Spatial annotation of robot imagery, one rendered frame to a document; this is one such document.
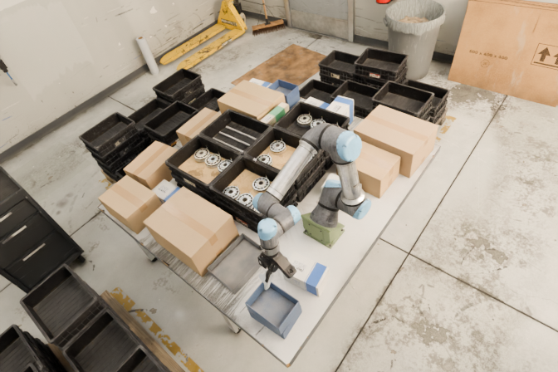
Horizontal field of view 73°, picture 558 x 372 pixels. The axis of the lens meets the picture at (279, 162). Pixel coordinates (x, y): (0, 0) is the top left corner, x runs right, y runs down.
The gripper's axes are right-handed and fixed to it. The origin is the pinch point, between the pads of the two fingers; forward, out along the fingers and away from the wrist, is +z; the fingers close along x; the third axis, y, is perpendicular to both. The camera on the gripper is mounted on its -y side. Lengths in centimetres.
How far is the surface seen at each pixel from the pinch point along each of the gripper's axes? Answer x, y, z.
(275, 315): 7.7, -2.8, 17.7
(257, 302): 8.2, 7.7, 17.7
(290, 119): -95, 72, -3
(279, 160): -64, 56, 5
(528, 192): -206, -68, 75
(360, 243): -51, -12, 19
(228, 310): 17.4, 20.1, 26.0
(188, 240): 10, 53, 5
